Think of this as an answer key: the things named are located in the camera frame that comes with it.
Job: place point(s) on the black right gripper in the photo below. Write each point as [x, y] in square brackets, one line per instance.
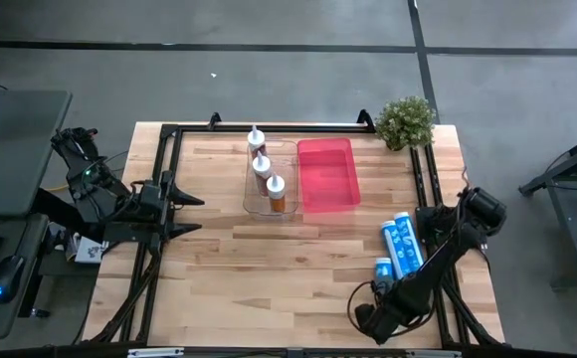
[385, 318]

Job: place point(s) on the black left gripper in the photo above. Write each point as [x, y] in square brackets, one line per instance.
[167, 214]

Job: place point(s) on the plain blue silicone tube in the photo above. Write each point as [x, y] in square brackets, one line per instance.
[383, 271]

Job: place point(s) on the patterned blue silicone tube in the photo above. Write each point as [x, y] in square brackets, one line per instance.
[393, 248]
[409, 238]

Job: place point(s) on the orange sealant tube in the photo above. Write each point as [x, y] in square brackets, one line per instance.
[262, 169]
[276, 199]
[256, 141]

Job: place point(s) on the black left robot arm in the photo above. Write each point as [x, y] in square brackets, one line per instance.
[94, 194]

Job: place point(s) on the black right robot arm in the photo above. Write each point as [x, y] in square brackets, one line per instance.
[438, 263]

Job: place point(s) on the white printed box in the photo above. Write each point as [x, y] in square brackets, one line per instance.
[89, 251]

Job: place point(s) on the clear plastic bin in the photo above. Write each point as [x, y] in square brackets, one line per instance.
[286, 164]

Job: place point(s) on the pink plastic bin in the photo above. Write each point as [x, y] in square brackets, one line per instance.
[328, 174]

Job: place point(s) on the dark grey desk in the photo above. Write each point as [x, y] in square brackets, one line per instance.
[15, 149]

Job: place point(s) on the black computer mouse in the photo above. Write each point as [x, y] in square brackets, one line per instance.
[7, 278]

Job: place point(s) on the small potted green plant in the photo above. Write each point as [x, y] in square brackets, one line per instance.
[405, 122]

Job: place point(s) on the grey desk surface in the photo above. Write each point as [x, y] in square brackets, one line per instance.
[0, 323]

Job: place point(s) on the silver bracket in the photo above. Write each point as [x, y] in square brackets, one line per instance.
[433, 354]
[154, 353]

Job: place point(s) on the black aluminium table frame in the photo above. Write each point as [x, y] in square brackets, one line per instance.
[168, 130]

